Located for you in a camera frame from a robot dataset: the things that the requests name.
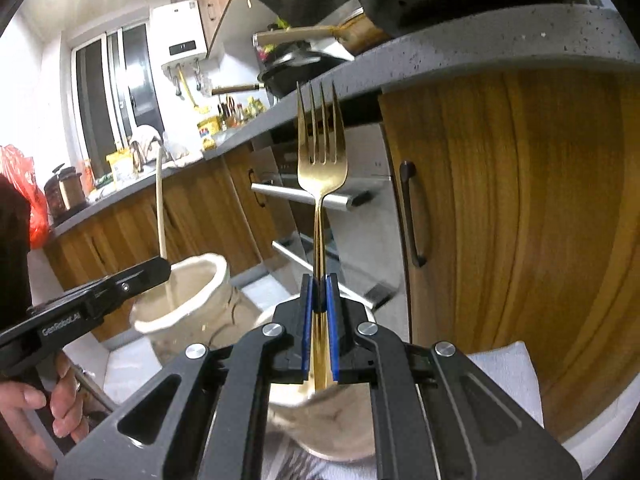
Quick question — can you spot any wooden chopstick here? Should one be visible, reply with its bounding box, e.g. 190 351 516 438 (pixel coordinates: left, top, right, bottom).
155 145 177 311

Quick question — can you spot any gold fork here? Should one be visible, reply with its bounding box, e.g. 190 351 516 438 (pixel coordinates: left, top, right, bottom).
296 89 348 391

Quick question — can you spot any white water heater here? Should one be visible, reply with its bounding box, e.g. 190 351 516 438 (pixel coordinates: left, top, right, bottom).
150 0 207 70

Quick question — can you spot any brown pan wooden handle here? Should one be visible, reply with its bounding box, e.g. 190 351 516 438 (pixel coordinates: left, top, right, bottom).
253 8 392 56

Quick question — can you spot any cream ceramic utensil holder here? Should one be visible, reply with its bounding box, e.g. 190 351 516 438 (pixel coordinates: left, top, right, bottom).
130 255 374 469

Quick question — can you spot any yellow cooking oil bottle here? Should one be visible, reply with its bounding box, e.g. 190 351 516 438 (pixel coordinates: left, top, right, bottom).
196 107 221 151

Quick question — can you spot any red plastic bag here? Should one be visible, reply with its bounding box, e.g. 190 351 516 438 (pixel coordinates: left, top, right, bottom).
1 144 50 249

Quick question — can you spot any blue plaid tablecloth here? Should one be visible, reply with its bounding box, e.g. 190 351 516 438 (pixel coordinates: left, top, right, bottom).
259 336 544 479

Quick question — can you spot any black wok wooden handle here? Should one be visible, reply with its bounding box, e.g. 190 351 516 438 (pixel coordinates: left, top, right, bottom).
210 52 346 99

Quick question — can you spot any built-in steel oven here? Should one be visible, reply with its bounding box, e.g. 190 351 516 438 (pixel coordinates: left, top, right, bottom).
250 122 410 341

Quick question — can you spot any wooden cabinet door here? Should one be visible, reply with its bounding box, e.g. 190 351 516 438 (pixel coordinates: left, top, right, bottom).
378 68 639 441

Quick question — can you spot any person's left hand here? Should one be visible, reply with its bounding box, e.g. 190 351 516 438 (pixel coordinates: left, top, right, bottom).
0 351 91 470

